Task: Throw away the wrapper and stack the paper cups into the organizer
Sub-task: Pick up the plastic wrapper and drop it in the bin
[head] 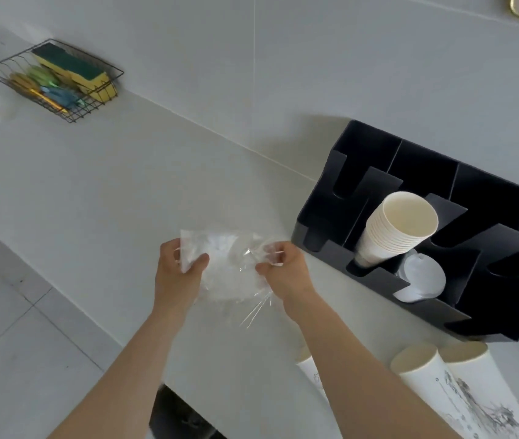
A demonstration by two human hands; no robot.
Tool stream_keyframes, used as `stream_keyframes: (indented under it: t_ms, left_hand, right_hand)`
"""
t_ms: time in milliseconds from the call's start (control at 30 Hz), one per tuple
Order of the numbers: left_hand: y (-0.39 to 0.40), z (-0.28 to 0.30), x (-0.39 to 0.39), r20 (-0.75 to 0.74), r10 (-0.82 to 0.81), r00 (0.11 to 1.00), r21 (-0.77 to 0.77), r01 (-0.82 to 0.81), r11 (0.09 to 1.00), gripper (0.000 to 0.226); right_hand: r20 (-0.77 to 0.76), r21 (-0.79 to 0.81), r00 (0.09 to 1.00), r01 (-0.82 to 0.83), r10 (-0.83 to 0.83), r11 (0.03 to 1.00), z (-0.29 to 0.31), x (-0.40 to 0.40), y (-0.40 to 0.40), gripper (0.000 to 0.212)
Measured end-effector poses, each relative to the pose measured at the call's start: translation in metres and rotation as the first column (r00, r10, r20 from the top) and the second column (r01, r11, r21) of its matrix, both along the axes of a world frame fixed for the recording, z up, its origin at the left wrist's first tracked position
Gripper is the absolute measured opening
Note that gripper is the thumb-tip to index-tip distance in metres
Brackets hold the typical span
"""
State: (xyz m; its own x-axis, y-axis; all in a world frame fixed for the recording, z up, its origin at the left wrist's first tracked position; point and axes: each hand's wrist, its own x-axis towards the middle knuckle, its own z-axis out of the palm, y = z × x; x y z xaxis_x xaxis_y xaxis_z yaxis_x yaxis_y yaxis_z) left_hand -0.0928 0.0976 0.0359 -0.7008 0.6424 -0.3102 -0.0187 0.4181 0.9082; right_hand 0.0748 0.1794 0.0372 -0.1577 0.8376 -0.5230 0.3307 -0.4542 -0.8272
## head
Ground person's left hand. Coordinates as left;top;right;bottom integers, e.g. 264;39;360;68
153;239;210;317

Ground person's right hand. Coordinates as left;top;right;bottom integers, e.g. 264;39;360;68
255;241;320;312

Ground clear plastic bag of lids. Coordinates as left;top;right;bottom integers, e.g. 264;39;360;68
179;227;288;333

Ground person's right forearm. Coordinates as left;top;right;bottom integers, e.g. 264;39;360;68
281;288;463;439

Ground person's left forearm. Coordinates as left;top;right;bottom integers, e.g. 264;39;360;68
48;302;189;439

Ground sleeve of printed paper cups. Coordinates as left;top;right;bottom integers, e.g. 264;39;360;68
438;341;519;439
294;346;331;404
389;342;512;439

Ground stack of white paper cups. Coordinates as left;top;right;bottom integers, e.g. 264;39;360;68
354;191;440;269

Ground dark appliance under counter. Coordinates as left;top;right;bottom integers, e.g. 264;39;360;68
149;384;229;439

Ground stack of white cup lids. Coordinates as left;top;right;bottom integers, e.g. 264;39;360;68
392;252;447;303

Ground black cup organizer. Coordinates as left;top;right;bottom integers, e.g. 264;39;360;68
291;119;519;344

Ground green and yellow sponge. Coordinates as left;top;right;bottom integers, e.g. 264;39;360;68
31;43;117;104

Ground colourful scrub pads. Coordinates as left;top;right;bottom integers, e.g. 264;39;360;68
9;65;87;113

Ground black wire basket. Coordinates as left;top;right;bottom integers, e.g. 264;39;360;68
0;38;125;124

